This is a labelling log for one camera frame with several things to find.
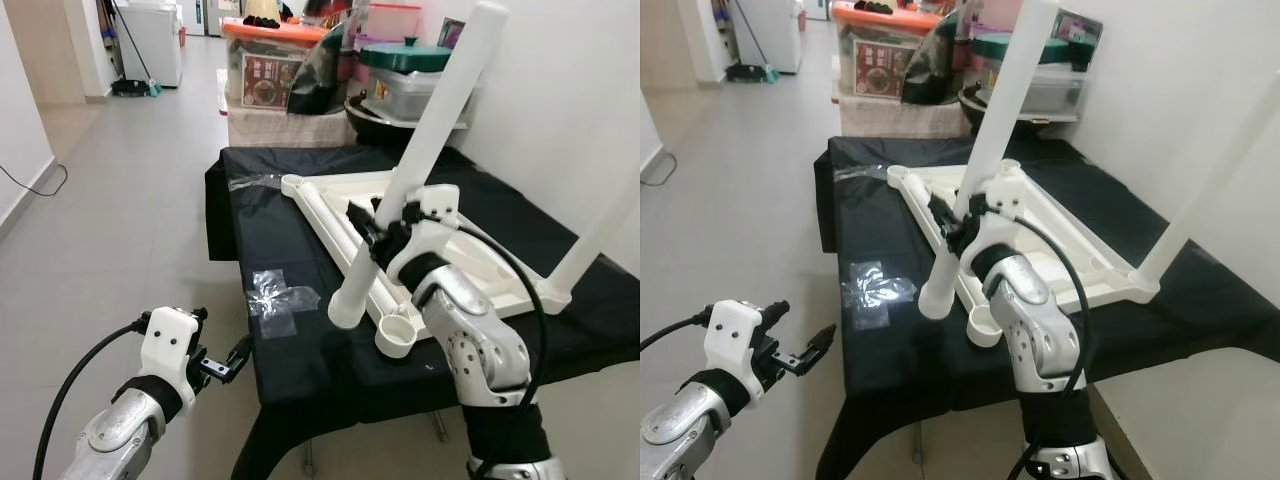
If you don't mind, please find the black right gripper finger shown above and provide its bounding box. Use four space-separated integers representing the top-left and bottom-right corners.
347 200 386 249
930 190 966 243

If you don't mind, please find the black tablecloth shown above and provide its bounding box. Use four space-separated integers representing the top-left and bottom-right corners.
812 135 1280 480
205 145 641 480

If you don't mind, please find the clear tape strip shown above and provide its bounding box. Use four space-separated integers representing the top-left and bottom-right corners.
228 173 289 196
835 162 894 183

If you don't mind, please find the black wok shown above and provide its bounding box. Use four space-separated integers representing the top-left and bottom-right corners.
957 85 1079 139
345 95 431 149

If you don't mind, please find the white plastic table top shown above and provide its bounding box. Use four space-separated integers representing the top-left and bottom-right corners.
280 170 576 359
887 160 1163 349

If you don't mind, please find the beige cloth covered bench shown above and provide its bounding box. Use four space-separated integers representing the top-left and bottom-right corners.
225 100 361 149
838 92 966 139

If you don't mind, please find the clear plastic container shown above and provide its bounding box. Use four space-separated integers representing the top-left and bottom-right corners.
985 60 1086 116
372 65 471 126

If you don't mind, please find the black plastic bag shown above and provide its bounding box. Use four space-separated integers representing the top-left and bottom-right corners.
900 10 976 106
288 20 366 116

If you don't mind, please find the orange lid storage box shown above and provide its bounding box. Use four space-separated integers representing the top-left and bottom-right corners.
222 15 346 109
832 0 946 99

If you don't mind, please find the green pot lid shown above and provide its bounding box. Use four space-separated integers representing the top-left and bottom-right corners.
970 30 1086 66
360 38 453 73

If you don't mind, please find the clear box red rim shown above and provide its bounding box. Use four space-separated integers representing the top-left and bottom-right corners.
972 0 1019 33
365 0 424 43

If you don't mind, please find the dark printed carton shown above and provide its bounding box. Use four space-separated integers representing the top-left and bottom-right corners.
1050 8 1104 46
435 15 471 51

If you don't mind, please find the white appliance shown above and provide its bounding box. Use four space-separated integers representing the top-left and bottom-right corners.
735 0 803 73
115 0 186 89

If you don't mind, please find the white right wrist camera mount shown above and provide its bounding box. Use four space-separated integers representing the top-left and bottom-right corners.
385 183 463 289
962 175 1023 281

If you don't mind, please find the thin wall cable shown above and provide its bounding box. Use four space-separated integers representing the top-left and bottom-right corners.
0 158 69 198
640 150 679 188

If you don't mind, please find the long handle mop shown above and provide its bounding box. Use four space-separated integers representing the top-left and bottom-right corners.
725 0 779 83
108 0 161 98

